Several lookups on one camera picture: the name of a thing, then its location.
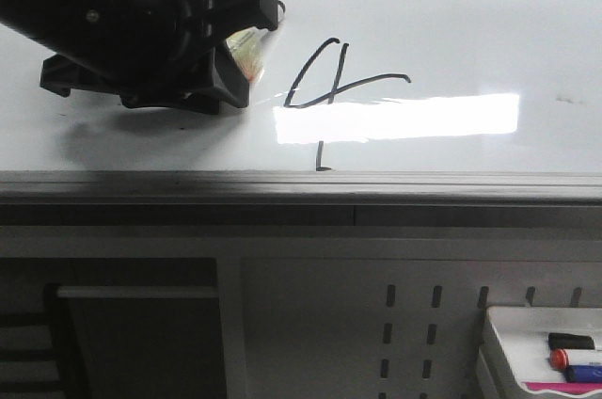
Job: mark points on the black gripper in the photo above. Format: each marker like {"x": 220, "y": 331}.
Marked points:
{"x": 163, "y": 53}

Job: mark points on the white whiteboard marker with tape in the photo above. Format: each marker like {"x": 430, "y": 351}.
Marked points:
{"x": 246, "y": 49}

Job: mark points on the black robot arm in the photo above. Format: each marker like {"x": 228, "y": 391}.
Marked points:
{"x": 56, "y": 23}

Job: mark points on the white slotted pegboard panel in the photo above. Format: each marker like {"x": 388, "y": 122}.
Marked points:
{"x": 343, "y": 328}

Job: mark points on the white plastic storage tray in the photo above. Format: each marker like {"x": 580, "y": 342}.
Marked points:
{"x": 515, "y": 349}

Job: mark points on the red-capped marker in tray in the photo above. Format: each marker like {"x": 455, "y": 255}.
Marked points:
{"x": 561, "y": 359}

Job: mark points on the blue-capped marker in tray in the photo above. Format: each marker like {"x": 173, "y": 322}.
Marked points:
{"x": 583, "y": 374}

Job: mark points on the pink item in tray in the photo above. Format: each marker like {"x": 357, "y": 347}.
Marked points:
{"x": 563, "y": 387}

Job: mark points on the white whiteboard with grey frame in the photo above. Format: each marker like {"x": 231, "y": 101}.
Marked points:
{"x": 373, "y": 112}

